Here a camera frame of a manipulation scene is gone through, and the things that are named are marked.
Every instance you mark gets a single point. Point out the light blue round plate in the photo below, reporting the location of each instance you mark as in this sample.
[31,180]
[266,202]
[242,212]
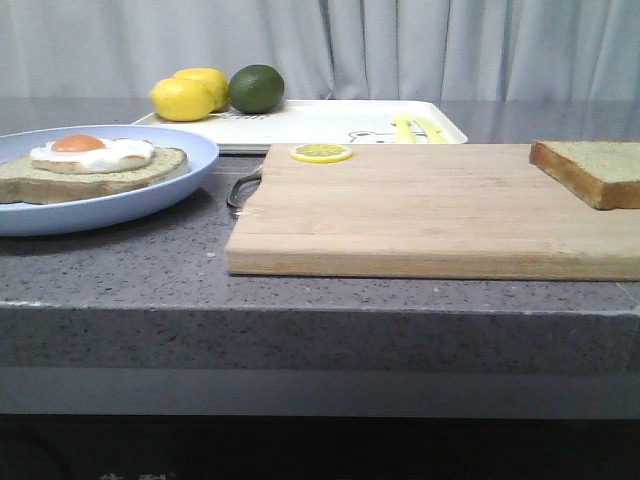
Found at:
[21,219]

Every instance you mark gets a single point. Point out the bread slice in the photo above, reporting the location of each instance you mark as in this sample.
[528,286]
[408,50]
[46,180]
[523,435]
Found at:
[21,182]
[604,174]

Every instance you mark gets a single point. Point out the white bear tray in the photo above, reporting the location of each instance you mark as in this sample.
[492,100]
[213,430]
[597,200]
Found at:
[322,121]

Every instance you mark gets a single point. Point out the lemon slice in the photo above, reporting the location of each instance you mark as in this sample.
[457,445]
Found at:
[320,153]

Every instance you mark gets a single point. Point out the wooden cutting board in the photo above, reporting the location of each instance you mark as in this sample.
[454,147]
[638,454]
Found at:
[470,211]

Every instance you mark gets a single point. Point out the green lime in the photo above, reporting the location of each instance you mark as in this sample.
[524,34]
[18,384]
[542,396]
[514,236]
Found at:
[256,89]

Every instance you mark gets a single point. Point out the rear yellow lemon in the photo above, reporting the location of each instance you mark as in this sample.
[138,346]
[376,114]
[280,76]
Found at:
[213,79]

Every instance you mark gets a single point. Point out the yellow lemon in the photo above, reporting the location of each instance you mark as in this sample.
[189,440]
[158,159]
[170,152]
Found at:
[213,79]
[182,100]

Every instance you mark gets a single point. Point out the grey curtain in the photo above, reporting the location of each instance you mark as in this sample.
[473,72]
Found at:
[418,50]

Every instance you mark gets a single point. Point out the front yellow lemon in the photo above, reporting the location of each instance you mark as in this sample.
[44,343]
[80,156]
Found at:
[182,100]

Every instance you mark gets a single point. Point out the fried egg toy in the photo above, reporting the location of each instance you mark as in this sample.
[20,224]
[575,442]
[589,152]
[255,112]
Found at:
[85,154]

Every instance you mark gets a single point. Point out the metal cutting board handle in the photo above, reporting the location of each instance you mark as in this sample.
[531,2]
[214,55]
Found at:
[243,188]

